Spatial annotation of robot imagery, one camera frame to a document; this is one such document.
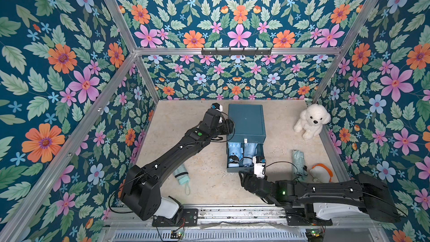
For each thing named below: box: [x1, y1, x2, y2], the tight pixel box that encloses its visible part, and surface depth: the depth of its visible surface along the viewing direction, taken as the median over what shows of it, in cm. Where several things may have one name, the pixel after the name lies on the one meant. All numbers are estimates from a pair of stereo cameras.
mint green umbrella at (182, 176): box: [173, 164, 191, 196], surface depth 85 cm
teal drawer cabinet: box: [226, 104, 266, 173], surface depth 82 cm
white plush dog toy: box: [293, 103, 331, 141], surface depth 93 cm
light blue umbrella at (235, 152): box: [227, 142, 244, 164], surface depth 84 cm
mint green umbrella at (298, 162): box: [292, 150, 308, 181], surface depth 86 cm
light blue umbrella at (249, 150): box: [242, 142, 259, 167], surface depth 84 cm
